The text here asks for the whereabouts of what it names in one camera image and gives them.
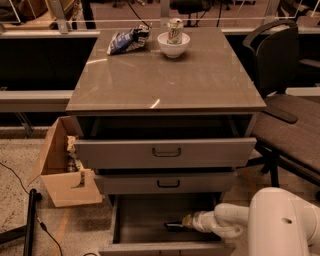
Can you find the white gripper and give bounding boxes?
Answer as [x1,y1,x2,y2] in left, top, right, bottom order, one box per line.
[182,211,215,233]

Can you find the blue rxbar blueberry bar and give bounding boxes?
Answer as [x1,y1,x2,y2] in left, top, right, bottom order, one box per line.
[164,222,186,232]

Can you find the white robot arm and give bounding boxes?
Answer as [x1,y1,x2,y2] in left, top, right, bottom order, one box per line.
[182,187,320,256]

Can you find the grey middle drawer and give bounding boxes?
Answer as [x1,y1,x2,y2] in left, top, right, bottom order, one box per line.
[94,172,237,195]

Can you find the grey drawer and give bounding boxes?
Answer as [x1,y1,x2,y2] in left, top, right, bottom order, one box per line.
[75,138,256,169]
[94,172,237,195]
[98,193,235,256]

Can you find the grey bottom drawer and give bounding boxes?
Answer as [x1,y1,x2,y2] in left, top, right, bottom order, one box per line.
[98,193,235,256]

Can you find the grey top drawer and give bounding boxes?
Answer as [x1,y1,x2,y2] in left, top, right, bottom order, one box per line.
[75,138,256,169]

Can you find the grey drawer cabinet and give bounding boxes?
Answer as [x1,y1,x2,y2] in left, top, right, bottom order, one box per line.
[65,26,267,198]

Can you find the crumpled items in box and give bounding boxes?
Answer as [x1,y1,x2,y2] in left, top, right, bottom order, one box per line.
[66,135,85,187]

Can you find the black office chair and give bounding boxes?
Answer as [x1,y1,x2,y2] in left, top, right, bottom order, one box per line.
[243,20,320,187]

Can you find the brown cardboard box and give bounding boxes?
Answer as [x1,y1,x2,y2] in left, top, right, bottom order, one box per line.
[28,116,102,207]

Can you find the black stand pole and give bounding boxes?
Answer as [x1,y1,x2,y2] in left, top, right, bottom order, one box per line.
[0,189,42,256]

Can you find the white ceramic bowl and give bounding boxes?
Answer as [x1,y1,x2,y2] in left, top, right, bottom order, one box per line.
[157,32,190,58]

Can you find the green soda can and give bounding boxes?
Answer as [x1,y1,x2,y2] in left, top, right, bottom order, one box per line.
[167,18,184,44]

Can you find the blue white chip bag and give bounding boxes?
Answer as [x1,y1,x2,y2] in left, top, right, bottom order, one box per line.
[107,25,151,55]

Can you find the black floor cable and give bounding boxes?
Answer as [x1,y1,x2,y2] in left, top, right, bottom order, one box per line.
[0,161,64,256]

